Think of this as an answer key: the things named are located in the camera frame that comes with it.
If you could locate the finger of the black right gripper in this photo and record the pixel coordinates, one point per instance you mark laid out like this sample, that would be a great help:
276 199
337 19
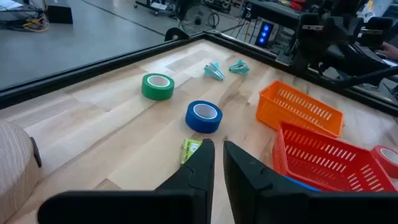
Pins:
332 57
363 57

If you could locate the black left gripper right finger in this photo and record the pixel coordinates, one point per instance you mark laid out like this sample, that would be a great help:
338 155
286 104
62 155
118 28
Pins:
245 174

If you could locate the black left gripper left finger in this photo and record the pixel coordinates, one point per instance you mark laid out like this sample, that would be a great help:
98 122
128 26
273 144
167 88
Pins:
192 174

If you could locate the green staple box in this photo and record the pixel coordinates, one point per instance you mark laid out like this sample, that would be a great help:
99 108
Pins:
188 151

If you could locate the blue tape roll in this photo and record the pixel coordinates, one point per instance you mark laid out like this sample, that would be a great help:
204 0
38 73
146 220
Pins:
199 124

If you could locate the green tape roll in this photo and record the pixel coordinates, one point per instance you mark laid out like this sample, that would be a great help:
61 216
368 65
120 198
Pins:
155 93

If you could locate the teal staple remover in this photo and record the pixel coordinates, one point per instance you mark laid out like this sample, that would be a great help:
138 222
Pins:
240 68
213 71

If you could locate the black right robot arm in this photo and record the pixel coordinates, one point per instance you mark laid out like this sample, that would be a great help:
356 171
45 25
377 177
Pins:
334 7

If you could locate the red tape roll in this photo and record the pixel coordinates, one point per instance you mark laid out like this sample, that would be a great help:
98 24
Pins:
377 165

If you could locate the person's hand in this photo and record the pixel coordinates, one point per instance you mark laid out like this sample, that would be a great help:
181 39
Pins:
390 51

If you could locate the red plastic basket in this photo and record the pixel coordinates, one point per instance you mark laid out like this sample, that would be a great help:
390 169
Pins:
280 155

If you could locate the blue plastic basket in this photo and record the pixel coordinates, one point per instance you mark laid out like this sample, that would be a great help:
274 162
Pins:
300 184

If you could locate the orange plastic basket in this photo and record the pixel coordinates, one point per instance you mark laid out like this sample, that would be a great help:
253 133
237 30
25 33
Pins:
267 109

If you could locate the black box with blue lights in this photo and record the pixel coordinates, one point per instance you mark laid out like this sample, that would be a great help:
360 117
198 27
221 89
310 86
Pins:
264 34

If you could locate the round floor fan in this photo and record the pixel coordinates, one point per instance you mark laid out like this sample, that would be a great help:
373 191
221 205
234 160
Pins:
197 18

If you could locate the black floor box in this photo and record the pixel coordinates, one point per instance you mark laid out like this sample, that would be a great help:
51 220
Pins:
59 14

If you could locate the black aluminium table frame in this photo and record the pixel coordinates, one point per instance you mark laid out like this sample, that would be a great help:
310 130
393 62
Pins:
93 67

